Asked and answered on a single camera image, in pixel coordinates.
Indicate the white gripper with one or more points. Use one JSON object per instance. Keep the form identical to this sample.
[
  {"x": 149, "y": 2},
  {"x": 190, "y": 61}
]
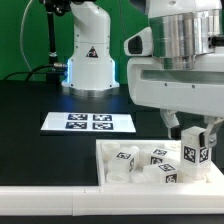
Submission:
[{"x": 173, "y": 74}]

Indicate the white square tabletop tray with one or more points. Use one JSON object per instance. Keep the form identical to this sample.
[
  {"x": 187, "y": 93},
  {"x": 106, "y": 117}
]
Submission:
[{"x": 106, "y": 149}]

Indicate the white L-shaped corner fence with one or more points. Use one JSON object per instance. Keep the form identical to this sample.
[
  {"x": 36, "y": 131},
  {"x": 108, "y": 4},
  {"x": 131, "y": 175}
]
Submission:
[{"x": 107, "y": 199}]

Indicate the black camera stand pole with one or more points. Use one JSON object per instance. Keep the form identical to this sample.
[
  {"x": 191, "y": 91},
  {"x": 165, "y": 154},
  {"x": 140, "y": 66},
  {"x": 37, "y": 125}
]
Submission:
[{"x": 59, "y": 8}]

